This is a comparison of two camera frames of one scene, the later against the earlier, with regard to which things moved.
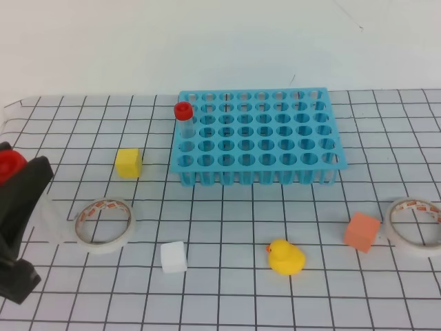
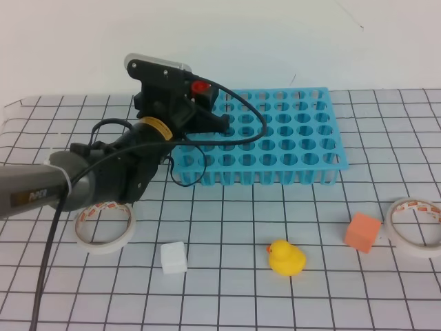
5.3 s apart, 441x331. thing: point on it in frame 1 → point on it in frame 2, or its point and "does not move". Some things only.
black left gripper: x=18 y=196 → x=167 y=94
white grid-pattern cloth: x=119 y=245 does not move
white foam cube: x=173 y=257 does not move
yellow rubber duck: x=285 y=258 does not move
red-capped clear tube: x=12 y=162 → x=199 y=87
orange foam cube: x=361 y=231 does not move
